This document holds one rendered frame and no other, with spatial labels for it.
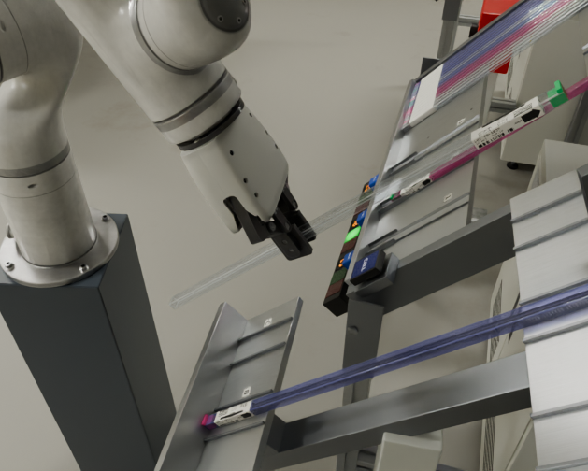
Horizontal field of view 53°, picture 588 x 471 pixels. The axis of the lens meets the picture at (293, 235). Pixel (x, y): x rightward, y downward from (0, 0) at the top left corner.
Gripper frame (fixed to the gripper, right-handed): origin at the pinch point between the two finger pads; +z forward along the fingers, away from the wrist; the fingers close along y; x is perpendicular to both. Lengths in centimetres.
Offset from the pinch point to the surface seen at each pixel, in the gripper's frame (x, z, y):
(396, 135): -4, 24, -57
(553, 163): 20, 51, -71
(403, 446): 4.8, 19.4, 14.1
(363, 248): -6.1, 22.1, -23.1
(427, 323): -28, 94, -72
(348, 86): -65, 72, -213
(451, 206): 9.7, 19.2, -22.7
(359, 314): -4.9, 22.2, -8.9
